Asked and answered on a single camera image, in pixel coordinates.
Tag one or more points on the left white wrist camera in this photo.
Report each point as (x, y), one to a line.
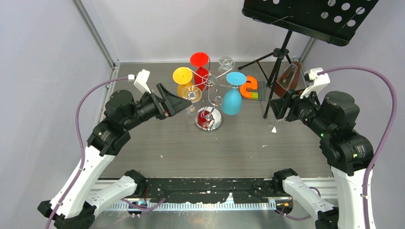
(141, 81)

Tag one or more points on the clear champagne flute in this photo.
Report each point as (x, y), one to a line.
(276, 124)

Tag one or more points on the clear wine glass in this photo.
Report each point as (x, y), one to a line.
(194, 94)

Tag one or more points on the black music stand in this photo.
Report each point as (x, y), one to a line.
(331, 21)

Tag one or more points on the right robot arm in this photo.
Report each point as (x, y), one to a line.
(347, 153)

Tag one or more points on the red wine glass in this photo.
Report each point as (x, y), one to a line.
(200, 60)

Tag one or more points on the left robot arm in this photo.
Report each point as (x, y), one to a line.
(74, 207)

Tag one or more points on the chrome wine glass rack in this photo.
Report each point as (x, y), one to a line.
(209, 118)

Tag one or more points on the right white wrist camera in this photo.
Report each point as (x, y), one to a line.
(315, 82)

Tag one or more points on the blue wine glass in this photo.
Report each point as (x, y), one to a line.
(232, 100)

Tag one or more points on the brown wooden metronome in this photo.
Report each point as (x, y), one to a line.
(288, 79)

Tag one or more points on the orange letter e toy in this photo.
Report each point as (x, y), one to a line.
(251, 85)

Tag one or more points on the green lego brick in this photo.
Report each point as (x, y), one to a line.
(254, 95)

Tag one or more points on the yellow wine glass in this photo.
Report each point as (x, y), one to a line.
(183, 77)

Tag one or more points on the small clear glass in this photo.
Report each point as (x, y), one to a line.
(226, 65)

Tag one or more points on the grey lego baseplate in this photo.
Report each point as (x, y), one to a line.
(261, 91)

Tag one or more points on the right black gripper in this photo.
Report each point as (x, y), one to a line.
(278, 105)

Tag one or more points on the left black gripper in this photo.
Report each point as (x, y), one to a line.
(174, 103)

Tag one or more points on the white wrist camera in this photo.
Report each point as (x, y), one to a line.
(141, 81)
(315, 82)

